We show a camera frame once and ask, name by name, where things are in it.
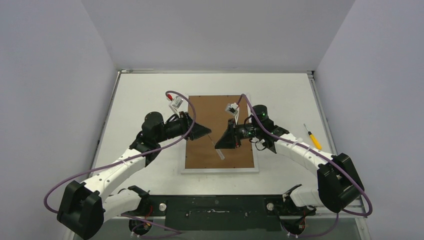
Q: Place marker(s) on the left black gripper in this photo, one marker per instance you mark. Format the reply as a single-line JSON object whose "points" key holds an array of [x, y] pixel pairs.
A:
{"points": [[186, 123]]}

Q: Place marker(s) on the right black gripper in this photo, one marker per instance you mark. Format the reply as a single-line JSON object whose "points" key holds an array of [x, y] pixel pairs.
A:
{"points": [[235, 133]]}

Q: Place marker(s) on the white picture frame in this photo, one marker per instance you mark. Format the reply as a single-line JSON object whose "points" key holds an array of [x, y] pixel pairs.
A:
{"points": [[200, 156]]}

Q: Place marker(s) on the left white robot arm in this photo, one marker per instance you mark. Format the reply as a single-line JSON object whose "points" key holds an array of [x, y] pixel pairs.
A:
{"points": [[86, 205]]}

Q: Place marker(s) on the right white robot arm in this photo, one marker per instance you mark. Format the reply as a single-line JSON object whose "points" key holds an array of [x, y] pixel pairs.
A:
{"points": [[338, 182]]}

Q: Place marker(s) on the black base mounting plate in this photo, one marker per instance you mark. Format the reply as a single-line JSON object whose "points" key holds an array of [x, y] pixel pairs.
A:
{"points": [[222, 212]]}

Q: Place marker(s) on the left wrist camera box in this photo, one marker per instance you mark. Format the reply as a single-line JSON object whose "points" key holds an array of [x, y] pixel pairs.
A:
{"points": [[175, 104]]}

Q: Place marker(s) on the yellow handled screwdriver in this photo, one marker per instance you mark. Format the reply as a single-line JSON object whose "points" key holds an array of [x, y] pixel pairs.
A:
{"points": [[312, 137]]}

